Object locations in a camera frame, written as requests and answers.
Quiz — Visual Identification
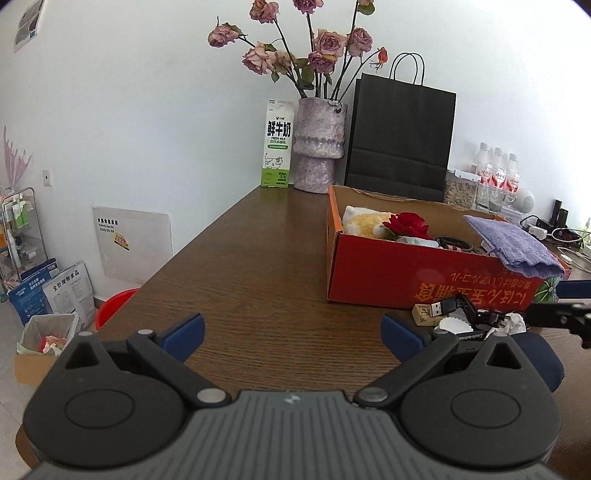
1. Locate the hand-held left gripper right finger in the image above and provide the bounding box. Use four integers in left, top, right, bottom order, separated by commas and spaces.
353, 313, 527, 409

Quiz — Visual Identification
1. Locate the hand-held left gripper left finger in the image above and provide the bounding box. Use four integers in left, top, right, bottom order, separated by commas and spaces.
65, 313, 232, 409

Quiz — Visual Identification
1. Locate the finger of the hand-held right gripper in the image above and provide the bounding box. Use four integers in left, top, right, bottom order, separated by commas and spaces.
526, 300, 591, 330
556, 279, 591, 299

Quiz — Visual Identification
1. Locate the beige eraser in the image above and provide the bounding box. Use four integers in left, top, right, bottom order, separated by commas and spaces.
412, 302, 441, 328

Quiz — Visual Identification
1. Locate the red cardboard box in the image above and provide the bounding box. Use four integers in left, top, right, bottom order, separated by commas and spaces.
325, 185, 566, 311

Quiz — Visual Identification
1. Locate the purple knitted cloth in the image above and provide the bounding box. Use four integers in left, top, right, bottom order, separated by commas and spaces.
463, 215, 566, 280

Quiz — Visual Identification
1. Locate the red artificial rose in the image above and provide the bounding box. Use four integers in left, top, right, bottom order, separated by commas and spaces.
382, 211, 439, 247

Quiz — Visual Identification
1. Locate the yellow and white plush toy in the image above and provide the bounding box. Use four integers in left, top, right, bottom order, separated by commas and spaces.
341, 205, 398, 241

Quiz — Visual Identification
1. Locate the clear seed container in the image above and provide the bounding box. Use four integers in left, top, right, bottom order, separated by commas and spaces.
444, 169, 480, 206

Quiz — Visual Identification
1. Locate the black usb plug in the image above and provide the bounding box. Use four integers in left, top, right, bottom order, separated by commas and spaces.
431, 296, 467, 319

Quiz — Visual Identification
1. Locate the white scalloped paper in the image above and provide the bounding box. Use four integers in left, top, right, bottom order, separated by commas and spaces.
434, 316, 472, 336

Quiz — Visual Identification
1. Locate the black electronic device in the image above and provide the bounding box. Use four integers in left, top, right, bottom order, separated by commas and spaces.
429, 323, 504, 374

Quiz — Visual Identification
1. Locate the red plastic basin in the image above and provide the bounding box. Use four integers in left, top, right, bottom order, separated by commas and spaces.
95, 287, 140, 330

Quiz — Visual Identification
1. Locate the white printed carton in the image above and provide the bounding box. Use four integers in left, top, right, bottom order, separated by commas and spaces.
44, 261, 96, 328

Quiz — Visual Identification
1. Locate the cardboard box with trash bag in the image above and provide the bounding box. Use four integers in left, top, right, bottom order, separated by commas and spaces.
15, 313, 81, 386

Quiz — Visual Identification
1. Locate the blue and white carton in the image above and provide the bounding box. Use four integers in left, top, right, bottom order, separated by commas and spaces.
8, 258, 61, 326

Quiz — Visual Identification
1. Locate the metal storage rack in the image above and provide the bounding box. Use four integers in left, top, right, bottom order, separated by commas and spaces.
0, 187, 47, 282

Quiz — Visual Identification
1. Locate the black paper bag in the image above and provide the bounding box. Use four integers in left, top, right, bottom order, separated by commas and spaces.
344, 52, 457, 202

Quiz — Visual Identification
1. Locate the purple fuzzy vase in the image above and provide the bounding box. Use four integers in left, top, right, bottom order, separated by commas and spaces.
292, 97, 348, 193

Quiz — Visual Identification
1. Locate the white and green milk carton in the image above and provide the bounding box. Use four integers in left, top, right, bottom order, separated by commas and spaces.
260, 99, 295, 188

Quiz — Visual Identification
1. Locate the dried pink rose bouquet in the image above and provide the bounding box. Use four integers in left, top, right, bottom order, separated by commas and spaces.
208, 0, 389, 100

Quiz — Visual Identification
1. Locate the white charging cable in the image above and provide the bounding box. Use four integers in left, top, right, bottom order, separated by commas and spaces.
556, 244, 591, 272

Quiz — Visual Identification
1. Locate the white wall panel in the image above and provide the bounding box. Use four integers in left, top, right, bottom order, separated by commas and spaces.
92, 206, 174, 287

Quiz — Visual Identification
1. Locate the pink wall decal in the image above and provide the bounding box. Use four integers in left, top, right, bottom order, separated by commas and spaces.
2, 124, 34, 191

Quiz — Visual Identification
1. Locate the wall poster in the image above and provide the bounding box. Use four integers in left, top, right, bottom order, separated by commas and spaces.
13, 0, 46, 54

